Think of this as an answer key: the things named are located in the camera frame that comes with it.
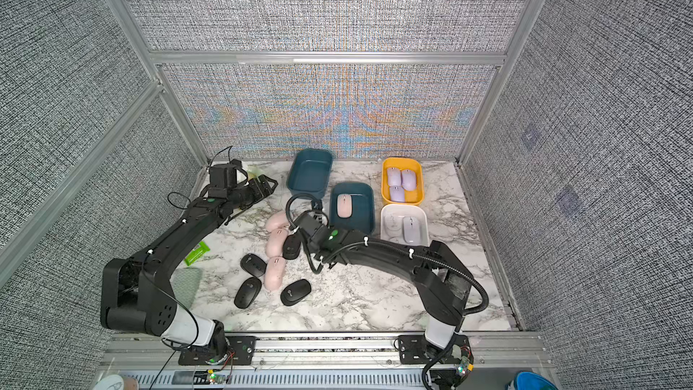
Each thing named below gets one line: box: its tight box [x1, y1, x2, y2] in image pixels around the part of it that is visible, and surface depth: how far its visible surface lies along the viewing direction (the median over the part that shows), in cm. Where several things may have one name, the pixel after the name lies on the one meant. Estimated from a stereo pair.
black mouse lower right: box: [279, 278, 312, 307], surface depth 85 cm
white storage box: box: [379, 204, 431, 247], surface depth 99 cm
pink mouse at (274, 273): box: [264, 256, 287, 292], surface depth 88 cm
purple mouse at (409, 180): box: [401, 168, 417, 191], surface depth 112 cm
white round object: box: [91, 373, 125, 390], surface depth 66 cm
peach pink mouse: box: [336, 193, 353, 219], surface depth 105 cm
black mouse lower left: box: [233, 276, 262, 309], surface depth 84 cm
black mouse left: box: [240, 252, 268, 278], surface depth 90 cm
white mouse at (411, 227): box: [402, 215, 422, 245], surface depth 99 cm
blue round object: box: [513, 371, 558, 390], surface depth 63 cm
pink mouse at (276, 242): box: [265, 227, 289, 259], surface depth 94 cm
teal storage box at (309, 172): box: [286, 148, 333, 200], surface depth 116 cm
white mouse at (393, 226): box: [384, 214, 404, 239], surface depth 99 cm
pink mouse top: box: [265, 210, 290, 233], surface depth 100 cm
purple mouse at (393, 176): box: [387, 167, 402, 187], surface depth 112 cm
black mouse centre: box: [282, 233, 302, 260], surface depth 92 cm
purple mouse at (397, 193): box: [389, 185, 406, 204], surface depth 107 cm
